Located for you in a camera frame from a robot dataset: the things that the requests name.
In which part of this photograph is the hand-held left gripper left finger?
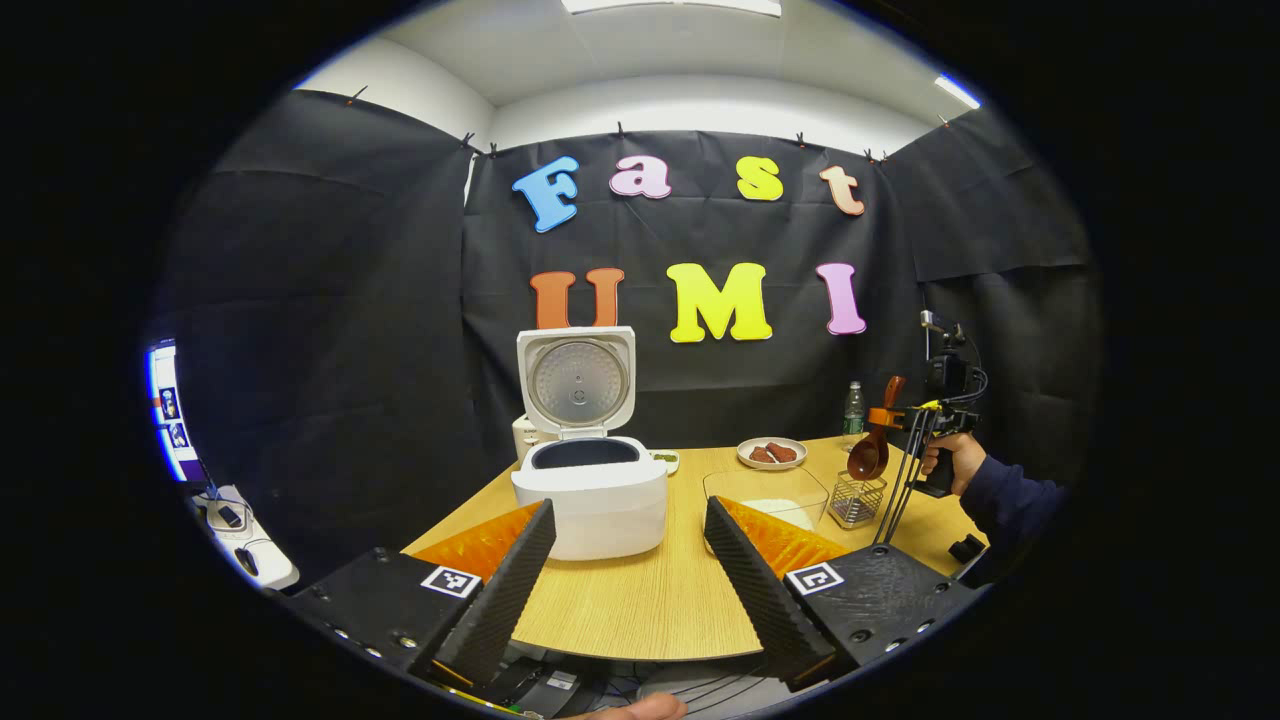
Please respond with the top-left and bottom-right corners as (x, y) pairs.
(285, 498), (557, 691)

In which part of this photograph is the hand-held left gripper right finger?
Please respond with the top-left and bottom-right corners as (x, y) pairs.
(704, 495), (986, 693)

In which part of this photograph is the brown wooden spoon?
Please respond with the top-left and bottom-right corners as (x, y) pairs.
(847, 375), (907, 482)

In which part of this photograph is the white rice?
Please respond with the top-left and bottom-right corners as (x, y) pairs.
(742, 498), (819, 531)

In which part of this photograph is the metal wire chopstick holder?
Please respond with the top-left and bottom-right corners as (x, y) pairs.
(828, 470), (889, 529)

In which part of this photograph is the white rice cooker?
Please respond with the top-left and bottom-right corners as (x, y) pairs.
(511, 326), (669, 561)

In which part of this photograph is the black power adapter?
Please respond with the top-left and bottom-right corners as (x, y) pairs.
(500, 660), (581, 717)

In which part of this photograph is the round white plate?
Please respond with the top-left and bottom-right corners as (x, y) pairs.
(736, 436), (808, 471)

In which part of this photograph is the black backdrop cloth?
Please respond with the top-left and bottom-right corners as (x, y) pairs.
(150, 88), (1101, 591)

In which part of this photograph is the computer monitor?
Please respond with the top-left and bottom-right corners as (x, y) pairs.
(147, 338), (208, 486)

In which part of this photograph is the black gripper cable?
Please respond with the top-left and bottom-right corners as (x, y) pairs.
(873, 410), (951, 546)

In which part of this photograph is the tangle of grey cables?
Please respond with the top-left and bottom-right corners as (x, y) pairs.
(600, 662), (771, 717)

